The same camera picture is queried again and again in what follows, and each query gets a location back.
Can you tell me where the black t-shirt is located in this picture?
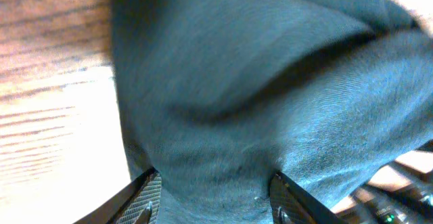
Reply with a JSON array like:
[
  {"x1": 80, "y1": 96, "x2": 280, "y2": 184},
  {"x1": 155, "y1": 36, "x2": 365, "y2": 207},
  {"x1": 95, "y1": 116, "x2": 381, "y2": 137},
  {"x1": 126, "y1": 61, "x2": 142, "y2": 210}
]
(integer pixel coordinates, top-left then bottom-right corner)
[{"x1": 112, "y1": 0, "x2": 432, "y2": 223}]

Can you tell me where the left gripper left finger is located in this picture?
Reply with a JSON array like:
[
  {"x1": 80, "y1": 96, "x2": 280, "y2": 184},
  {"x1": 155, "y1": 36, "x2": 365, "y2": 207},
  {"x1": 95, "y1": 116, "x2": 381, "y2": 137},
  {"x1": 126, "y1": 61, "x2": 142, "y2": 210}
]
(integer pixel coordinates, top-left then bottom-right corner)
[{"x1": 74, "y1": 168, "x2": 162, "y2": 224}]

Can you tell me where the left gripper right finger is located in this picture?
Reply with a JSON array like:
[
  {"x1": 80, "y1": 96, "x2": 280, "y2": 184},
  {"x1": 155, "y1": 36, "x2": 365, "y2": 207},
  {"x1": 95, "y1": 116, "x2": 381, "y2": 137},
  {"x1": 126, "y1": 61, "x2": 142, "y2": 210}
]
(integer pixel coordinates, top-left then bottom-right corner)
[{"x1": 269, "y1": 172, "x2": 345, "y2": 224}]

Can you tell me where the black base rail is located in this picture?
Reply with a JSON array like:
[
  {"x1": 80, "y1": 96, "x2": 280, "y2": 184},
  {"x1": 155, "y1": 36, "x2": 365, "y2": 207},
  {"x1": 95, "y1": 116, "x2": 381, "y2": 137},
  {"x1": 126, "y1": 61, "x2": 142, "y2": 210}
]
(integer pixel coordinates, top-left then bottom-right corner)
[{"x1": 332, "y1": 141, "x2": 432, "y2": 224}]

